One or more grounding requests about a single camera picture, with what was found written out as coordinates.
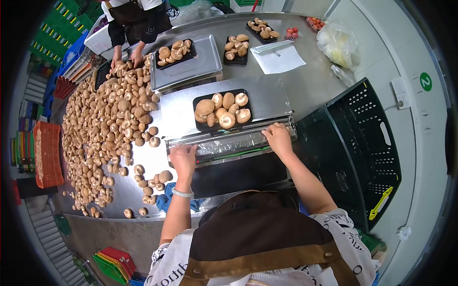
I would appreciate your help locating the person's body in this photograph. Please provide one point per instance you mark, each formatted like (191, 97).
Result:
(257, 243)

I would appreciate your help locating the person's right thumb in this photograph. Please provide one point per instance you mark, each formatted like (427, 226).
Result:
(266, 133)

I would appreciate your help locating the clear punnet of tomatoes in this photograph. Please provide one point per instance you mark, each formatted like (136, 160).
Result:
(315, 22)
(292, 33)

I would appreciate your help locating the person's left thumb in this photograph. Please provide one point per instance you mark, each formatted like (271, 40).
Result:
(194, 150)

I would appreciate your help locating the person's right hand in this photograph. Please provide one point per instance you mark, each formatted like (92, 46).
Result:
(279, 141)

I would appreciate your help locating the person's left fingers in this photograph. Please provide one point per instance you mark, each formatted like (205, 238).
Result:
(179, 146)

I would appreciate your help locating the clear plastic bottle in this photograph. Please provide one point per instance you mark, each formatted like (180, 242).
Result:
(341, 74)

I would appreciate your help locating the steel weighing scale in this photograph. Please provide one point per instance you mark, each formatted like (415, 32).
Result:
(200, 66)

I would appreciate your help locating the steel film wrapping machine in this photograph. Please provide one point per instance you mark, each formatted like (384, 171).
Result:
(179, 110)

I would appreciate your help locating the green plastic crate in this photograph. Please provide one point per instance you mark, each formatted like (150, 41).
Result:
(370, 243)

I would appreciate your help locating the white plastic box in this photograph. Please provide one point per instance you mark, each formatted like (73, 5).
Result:
(100, 39)

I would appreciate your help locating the stack of coloured crates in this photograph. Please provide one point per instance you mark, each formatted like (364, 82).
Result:
(25, 143)

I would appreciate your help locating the white paper sheet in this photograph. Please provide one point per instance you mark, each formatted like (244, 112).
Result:
(279, 59)

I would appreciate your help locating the folded red and green crates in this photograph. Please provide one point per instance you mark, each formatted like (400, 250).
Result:
(114, 264)

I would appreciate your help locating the black foam tray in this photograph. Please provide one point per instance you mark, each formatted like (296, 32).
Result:
(192, 53)
(198, 127)
(236, 60)
(263, 40)

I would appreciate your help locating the person's right fingers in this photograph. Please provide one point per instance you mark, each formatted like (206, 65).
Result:
(279, 125)

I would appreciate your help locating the stack of green crates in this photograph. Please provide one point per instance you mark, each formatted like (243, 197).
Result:
(60, 28)

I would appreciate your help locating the roller conveyor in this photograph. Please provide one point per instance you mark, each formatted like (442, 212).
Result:
(50, 236)

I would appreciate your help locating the portion of brown mushrooms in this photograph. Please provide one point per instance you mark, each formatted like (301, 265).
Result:
(236, 46)
(173, 52)
(263, 28)
(223, 109)

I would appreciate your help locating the person's left hand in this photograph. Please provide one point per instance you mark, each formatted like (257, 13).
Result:
(183, 162)

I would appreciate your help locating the orange plastic crate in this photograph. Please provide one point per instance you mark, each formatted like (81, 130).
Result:
(48, 157)

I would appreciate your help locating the clear cling film roll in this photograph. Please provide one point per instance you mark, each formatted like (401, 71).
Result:
(229, 144)

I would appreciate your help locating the yellow plastic clip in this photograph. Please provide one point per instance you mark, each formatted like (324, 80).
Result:
(380, 203)

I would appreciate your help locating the clear plastic bag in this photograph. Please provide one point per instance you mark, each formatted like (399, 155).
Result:
(338, 44)

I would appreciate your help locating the blue cloth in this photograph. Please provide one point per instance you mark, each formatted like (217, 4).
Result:
(164, 200)

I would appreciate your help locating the white wall socket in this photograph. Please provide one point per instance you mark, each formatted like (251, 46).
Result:
(400, 93)

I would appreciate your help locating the blue plastic crate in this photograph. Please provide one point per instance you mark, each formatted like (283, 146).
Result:
(73, 53)

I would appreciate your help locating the large pile of loose mushrooms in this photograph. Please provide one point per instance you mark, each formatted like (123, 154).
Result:
(103, 128)

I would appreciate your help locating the green round sign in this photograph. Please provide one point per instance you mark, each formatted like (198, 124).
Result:
(425, 82)

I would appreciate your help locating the black plastic crate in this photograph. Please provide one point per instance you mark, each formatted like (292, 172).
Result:
(357, 150)

